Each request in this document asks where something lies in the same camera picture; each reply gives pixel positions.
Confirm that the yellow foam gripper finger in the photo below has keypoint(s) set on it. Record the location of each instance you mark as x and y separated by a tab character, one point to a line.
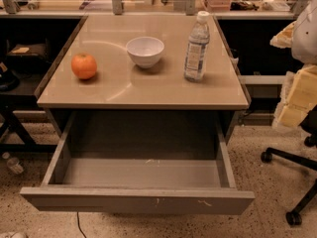
298	96

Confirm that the grey top drawer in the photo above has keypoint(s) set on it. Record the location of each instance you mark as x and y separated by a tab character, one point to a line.
151	162

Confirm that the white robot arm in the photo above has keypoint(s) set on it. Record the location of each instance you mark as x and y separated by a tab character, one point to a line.
301	37

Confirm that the grey drawer cabinet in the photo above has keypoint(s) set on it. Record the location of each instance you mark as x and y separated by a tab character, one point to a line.
118	83

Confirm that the clear plastic water bottle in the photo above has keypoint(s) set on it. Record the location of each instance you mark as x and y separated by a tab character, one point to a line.
197	47

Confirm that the white bowl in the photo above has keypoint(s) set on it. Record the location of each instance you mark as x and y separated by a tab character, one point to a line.
145	52

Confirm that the orange fruit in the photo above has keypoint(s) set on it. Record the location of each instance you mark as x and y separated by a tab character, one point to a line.
84	66

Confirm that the black side table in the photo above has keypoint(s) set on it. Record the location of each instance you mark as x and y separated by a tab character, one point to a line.
23	67

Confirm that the small jar on floor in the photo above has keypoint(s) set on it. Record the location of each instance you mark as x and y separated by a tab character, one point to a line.
13	163

